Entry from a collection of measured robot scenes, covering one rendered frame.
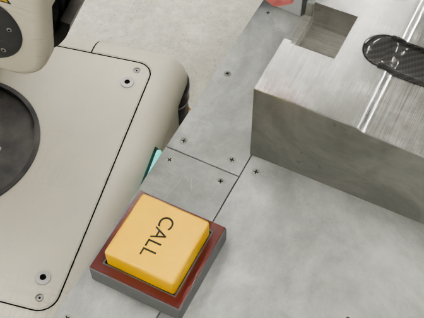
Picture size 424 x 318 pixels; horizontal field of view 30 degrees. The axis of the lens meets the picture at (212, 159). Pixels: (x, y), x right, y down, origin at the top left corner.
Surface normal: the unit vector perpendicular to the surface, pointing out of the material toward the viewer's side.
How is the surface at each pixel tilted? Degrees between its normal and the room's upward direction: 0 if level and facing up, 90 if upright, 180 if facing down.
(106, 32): 0
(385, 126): 2
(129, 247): 0
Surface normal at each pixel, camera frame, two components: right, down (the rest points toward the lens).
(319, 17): -0.45, 0.73
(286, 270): 0.00, -0.57
